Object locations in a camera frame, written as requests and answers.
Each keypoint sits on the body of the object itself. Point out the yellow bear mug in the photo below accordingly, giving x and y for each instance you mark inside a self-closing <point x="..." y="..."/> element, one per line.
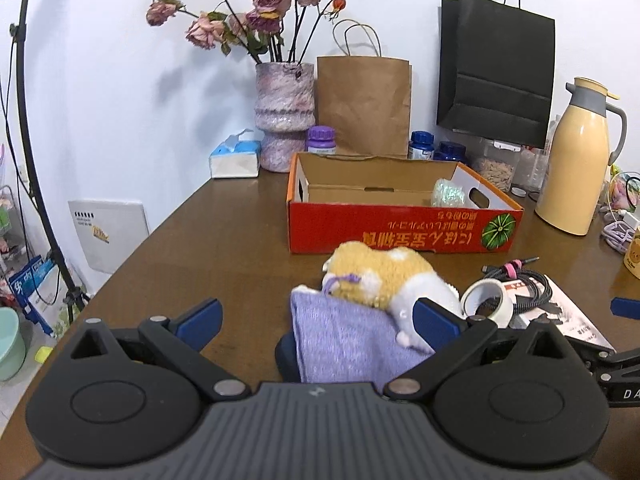
<point x="632" y="255"/>

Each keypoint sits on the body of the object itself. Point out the white tape roll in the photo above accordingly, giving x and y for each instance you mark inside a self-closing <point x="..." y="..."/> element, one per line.
<point x="507" y="310"/>

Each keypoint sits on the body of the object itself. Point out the blue white tissue box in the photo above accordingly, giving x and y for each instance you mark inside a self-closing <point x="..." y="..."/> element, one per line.
<point x="235" y="162"/>

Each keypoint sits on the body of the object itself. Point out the clear plastic bottle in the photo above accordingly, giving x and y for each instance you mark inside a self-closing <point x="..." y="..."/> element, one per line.
<point x="531" y="170"/>

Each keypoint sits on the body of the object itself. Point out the brown paper bag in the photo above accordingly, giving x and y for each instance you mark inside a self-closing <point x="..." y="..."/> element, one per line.
<point x="362" y="105"/>

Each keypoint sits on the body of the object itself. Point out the purple knitted cloth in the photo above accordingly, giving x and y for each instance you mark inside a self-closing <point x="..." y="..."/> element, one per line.
<point x="345" y="340"/>

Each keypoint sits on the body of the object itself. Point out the white wall panel box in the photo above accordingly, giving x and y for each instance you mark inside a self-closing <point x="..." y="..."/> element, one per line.
<point x="115" y="240"/>

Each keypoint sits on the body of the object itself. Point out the blue white packages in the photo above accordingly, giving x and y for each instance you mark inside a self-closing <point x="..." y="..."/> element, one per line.
<point x="35" y="285"/>

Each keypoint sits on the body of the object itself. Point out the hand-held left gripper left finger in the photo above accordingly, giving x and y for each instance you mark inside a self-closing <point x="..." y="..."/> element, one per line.
<point x="202" y="317"/>

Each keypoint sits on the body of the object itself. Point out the black light stand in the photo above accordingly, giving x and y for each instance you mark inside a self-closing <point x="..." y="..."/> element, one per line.
<point x="16" y="30"/>

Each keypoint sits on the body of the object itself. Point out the pink mottled vase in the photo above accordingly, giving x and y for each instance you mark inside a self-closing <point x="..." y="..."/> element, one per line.
<point x="282" y="105"/>

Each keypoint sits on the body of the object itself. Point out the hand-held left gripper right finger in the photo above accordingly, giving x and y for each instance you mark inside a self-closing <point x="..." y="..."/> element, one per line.
<point x="435" y="322"/>

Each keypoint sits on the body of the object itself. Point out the purple cap bottle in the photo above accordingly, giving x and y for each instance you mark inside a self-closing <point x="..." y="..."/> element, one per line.
<point x="320" y="137"/>

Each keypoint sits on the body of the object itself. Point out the blue cap bottle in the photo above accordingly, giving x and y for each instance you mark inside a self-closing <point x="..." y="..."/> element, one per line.
<point x="421" y="145"/>
<point x="450" y="152"/>

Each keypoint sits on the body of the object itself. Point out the shiny crumpled wrapper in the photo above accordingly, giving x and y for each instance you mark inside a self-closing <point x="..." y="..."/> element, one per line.
<point x="447" y="194"/>

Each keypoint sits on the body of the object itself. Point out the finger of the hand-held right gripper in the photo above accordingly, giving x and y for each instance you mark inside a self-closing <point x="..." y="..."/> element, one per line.
<point x="595" y="352"/>
<point x="627" y="308"/>

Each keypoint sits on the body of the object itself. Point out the clear seed container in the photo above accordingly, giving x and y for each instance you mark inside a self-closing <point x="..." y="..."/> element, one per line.
<point x="495" y="170"/>

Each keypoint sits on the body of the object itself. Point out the white bottle cap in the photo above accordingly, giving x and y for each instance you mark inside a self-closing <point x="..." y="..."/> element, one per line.
<point x="517" y="192"/>

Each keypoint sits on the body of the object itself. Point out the white black product box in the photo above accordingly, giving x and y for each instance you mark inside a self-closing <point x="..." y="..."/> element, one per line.
<point x="575" y="320"/>

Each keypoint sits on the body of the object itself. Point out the yellow white plush sheep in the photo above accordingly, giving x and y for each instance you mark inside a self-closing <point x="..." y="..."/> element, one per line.
<point x="385" y="270"/>

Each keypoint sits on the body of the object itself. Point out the red cardboard box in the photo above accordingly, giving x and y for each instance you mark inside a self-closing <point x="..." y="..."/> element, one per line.
<point x="350" y="230"/>

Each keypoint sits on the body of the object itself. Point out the green plastic basin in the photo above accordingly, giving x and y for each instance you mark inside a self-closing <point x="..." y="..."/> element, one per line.
<point x="10" y="345"/>

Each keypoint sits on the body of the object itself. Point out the yellow thermos jug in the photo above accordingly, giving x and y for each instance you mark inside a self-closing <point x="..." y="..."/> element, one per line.
<point x="570" y="170"/>

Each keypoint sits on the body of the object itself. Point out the white power adapter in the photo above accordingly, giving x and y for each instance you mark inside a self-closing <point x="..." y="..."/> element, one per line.
<point x="629" y="219"/>

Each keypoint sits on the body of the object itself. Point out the black paper bag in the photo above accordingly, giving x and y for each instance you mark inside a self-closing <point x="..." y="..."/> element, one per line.
<point x="495" y="60"/>

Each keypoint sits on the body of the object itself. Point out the colourful snack bag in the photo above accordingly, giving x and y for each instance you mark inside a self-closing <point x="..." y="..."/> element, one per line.
<point x="627" y="192"/>

